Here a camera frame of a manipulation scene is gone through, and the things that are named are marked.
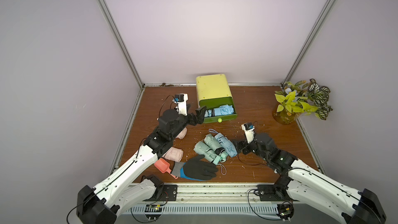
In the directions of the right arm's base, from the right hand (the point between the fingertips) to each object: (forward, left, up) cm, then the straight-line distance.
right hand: (238, 134), depth 78 cm
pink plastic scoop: (-14, +39, -12) cm, 43 cm away
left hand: (+5, +19, +17) cm, 26 cm away
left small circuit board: (-32, +41, -16) cm, 54 cm away
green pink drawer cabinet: (+25, +13, +6) cm, 29 cm away
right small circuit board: (-30, -20, -16) cm, 40 cm away
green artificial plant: (+19, -34, +7) cm, 39 cm away
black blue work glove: (-14, +22, -13) cm, 29 cm away
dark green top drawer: (+17, +12, +4) cm, 22 cm away
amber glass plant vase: (+17, -32, -10) cm, 37 cm away
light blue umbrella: (-2, +5, -10) cm, 11 cm away
